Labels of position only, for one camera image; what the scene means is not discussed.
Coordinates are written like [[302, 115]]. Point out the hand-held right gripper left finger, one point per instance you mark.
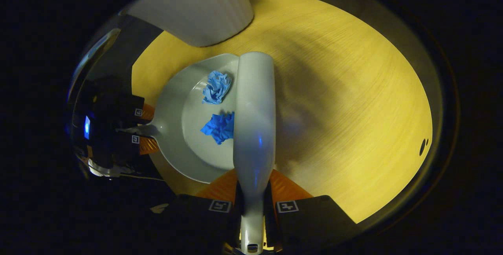
[[196, 223]]

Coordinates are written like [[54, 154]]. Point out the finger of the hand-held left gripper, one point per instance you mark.
[[129, 107], [127, 147]]

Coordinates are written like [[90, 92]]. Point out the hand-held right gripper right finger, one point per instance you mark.
[[306, 223]]

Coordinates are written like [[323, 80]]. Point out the grey dustpan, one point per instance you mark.
[[173, 109]]

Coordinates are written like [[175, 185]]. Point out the light blue paper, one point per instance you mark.
[[216, 88]]

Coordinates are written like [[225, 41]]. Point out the dark blue paper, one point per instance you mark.
[[220, 127]]

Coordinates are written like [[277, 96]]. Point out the small grey broom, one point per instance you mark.
[[255, 129]]

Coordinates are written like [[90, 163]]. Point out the grey garbage bin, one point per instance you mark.
[[196, 11]]

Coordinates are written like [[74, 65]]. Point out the wooden desktop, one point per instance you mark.
[[353, 109]]

